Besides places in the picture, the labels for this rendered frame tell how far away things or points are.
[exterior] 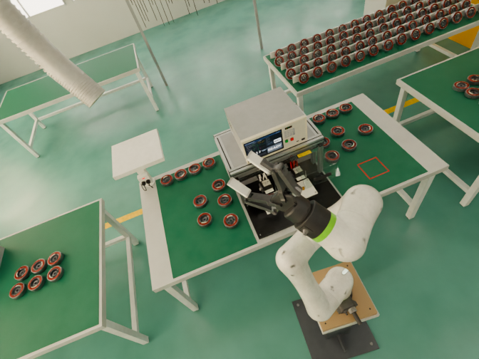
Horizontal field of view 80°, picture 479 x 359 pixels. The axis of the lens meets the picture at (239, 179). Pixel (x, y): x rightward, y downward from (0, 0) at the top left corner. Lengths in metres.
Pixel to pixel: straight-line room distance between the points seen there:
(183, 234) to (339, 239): 1.53
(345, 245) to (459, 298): 2.07
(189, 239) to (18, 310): 1.29
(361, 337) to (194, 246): 1.39
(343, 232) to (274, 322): 1.84
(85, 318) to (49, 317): 0.28
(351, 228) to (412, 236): 2.14
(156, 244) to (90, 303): 0.55
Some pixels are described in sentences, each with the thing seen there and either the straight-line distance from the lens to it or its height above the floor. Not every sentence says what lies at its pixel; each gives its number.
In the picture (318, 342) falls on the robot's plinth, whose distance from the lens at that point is 2.51.
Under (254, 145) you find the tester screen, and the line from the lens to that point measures 1.79.
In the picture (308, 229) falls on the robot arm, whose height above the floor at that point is 1.82.
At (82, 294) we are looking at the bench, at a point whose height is 0.75.
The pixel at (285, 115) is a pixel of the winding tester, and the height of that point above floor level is 1.32.
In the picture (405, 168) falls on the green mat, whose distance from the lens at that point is 2.35.
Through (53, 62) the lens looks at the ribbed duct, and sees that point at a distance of 2.17.
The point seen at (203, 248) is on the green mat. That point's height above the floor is 0.75.
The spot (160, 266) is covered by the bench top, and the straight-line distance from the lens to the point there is 2.12.
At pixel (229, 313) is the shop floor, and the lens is 2.65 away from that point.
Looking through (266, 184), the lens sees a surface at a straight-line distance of 2.00.
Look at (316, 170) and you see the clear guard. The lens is 1.86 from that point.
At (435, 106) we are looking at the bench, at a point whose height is 0.74.
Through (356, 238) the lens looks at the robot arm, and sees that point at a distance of 0.81.
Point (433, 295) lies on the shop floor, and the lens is 2.76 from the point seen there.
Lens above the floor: 2.50
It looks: 50 degrees down
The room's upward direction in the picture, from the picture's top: 19 degrees counter-clockwise
